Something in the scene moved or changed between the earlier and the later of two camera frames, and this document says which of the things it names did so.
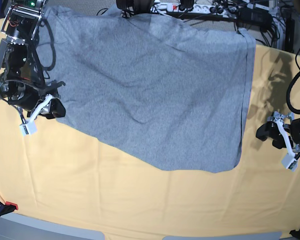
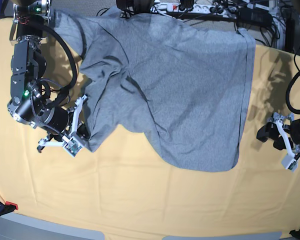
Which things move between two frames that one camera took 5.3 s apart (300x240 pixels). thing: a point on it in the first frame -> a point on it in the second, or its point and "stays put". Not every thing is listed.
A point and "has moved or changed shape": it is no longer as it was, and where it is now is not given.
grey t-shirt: x=174 y=97 has moved or changed shape
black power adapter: x=254 y=16 stays put
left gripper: x=29 y=100 -> x=58 y=120
